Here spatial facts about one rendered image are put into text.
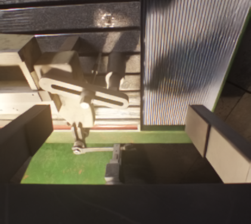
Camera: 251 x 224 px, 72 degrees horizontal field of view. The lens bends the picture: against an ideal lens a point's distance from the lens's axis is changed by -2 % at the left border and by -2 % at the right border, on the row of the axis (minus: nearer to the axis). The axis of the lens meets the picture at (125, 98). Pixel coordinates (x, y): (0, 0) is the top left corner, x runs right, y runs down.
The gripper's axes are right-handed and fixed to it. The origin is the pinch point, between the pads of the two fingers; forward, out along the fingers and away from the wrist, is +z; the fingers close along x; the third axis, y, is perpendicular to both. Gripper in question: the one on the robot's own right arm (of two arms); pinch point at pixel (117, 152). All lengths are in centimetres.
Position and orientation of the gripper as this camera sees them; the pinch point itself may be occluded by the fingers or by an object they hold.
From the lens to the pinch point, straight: 74.0
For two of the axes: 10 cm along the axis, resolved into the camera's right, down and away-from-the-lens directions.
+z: 0.4, -6.7, 7.4
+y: 9.9, -0.8, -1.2
